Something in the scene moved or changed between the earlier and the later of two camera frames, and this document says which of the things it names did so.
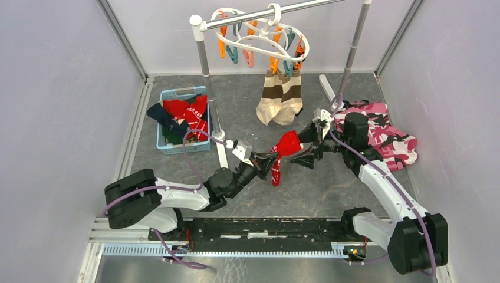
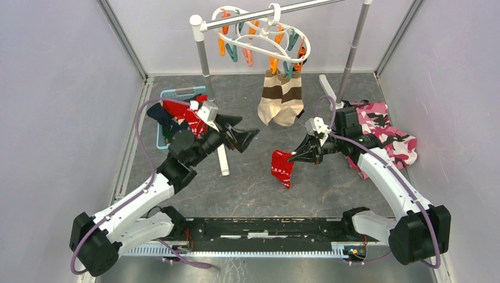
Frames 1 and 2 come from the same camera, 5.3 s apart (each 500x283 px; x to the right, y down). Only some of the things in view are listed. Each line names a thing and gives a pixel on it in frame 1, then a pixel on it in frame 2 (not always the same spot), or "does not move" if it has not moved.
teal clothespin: [233, 56] does not move
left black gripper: [262, 163] → [240, 141]
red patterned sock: [288, 144] → [280, 167]
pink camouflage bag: [395, 150] does not move
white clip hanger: [264, 33] does not move
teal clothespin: [289, 70] does not move
